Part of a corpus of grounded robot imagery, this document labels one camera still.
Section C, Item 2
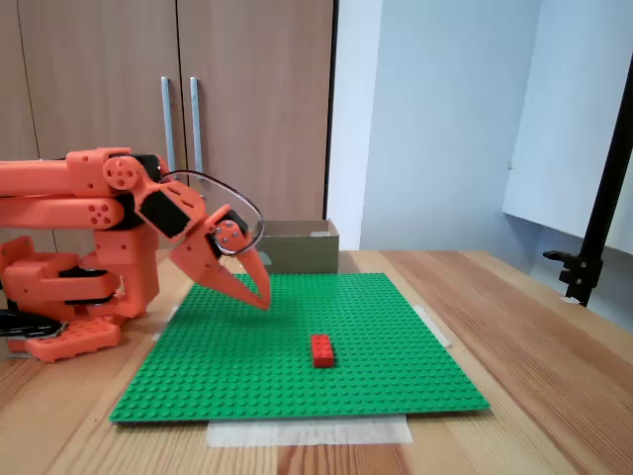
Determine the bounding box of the red lego block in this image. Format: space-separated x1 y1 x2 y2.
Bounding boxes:
311 334 335 369

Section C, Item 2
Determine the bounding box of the open cardboard box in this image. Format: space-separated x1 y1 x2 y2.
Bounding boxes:
256 219 341 274

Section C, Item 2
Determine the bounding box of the green lego baseplate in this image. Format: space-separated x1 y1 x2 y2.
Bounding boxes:
108 271 492 426

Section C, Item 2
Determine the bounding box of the wooden cabinet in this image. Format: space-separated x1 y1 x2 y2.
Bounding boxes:
0 0 340 251

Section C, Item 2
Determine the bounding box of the wide masking tape strip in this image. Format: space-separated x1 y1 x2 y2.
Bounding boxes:
205 414 414 449

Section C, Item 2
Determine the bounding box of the white panel board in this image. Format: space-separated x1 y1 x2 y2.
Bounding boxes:
501 0 633 256

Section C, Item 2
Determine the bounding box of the black stand pole with clamp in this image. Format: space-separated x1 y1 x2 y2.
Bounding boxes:
542 81 633 309

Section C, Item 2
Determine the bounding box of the gripper motor cable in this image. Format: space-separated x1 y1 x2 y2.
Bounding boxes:
158 170 265 257

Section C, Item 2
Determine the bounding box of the metal cabinet door handle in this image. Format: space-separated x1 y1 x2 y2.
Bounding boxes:
159 76 178 172
189 76 206 185

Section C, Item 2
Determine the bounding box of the black base cable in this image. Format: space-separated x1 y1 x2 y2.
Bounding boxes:
0 309 68 342

